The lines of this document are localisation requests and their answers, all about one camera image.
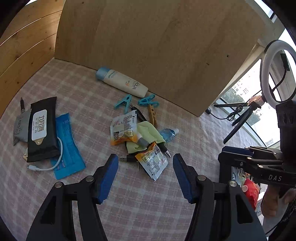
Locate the black wet wipes pack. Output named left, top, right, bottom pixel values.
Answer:
left=27, top=97, right=60, bottom=163

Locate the plaid pink tablecloth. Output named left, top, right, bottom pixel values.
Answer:
left=0, top=58, right=266, bottom=241

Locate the orange white sachet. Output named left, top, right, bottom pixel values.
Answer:
left=135, top=142, right=168, bottom=181
left=110, top=110, right=137, bottom=146

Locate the wooden side panel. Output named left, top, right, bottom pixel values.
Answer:
left=1, top=1, right=65, bottom=113

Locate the wooden back panel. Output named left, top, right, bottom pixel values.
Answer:
left=55, top=1, right=273, bottom=116

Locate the teal clothespin near front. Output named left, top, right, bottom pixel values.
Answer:
left=114, top=94, right=132, bottom=114

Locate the black mini tripod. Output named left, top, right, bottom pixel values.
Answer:
left=214, top=101, right=261, bottom=144

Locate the wooden clothespin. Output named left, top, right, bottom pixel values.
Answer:
left=147, top=104, right=158, bottom=128

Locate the red fabric pouch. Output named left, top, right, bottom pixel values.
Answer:
left=241, top=179, right=260, bottom=210

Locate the small tube grey cap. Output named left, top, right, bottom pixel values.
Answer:
left=137, top=133, right=149, bottom=148

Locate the white sunscreen bottle blue cap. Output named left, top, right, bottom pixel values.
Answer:
left=95, top=67, right=148, bottom=98

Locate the white USB cable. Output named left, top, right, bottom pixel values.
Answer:
left=23, top=136, right=64, bottom=172

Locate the yellow green cleaning cloth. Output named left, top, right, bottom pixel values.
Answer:
left=126, top=121, right=165, bottom=154

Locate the teal clothespin at back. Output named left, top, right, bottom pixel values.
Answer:
left=138, top=94, right=159, bottom=108

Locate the white ring light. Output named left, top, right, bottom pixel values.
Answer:
left=259, top=39, right=296, bottom=110

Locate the right human hand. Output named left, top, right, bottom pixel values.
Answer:
left=261, top=185, right=295, bottom=218

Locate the small clear blue bottle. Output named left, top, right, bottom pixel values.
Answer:
left=159, top=128, right=179, bottom=143

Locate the grey small pouch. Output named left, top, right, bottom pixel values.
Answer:
left=13, top=109, right=31, bottom=146

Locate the black ballpoint pen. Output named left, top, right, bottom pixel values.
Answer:
left=130, top=104, right=171, bottom=157

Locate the teal clothespin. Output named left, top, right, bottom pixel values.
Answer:
left=114, top=94, right=132, bottom=114
left=138, top=94, right=159, bottom=108

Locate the blue flat sachet pack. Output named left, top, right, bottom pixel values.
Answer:
left=54, top=113, right=86, bottom=180

